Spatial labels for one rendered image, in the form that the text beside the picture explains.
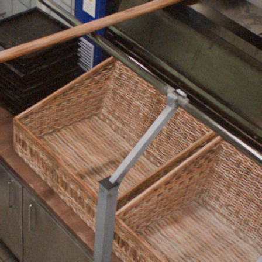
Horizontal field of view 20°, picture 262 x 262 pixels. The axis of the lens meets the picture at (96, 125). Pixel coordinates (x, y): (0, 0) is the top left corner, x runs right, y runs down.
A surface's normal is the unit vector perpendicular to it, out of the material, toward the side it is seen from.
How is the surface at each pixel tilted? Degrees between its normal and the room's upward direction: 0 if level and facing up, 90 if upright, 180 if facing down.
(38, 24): 0
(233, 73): 70
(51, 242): 90
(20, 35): 0
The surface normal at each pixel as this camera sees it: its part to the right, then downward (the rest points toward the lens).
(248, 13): 0.06, -0.79
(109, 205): 0.60, 0.52
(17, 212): -0.80, 0.33
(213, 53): -0.73, 0.05
